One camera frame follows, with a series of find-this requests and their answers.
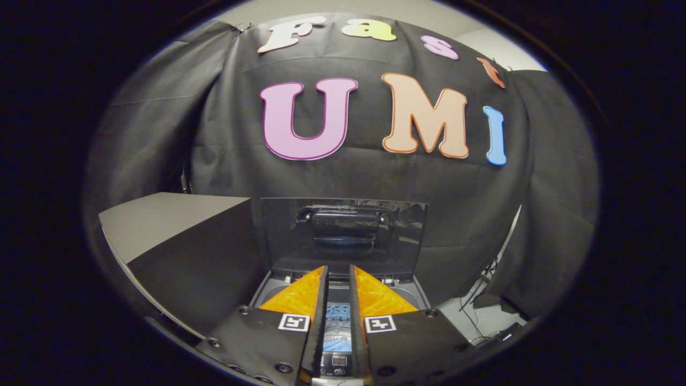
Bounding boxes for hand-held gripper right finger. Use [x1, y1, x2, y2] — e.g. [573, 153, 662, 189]
[349, 264, 475, 386]

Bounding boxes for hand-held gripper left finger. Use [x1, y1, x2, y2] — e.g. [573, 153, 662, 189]
[194, 265, 329, 386]

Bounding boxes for grey washing machine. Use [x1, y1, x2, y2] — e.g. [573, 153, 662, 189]
[249, 268, 432, 378]

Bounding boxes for black flat floor device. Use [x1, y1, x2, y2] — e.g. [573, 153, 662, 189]
[494, 321, 530, 344]

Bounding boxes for beige and dark cabinet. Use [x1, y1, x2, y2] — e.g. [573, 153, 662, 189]
[98, 192, 269, 341]

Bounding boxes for bundle of floor cables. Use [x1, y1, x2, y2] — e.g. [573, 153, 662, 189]
[460, 259, 500, 344]

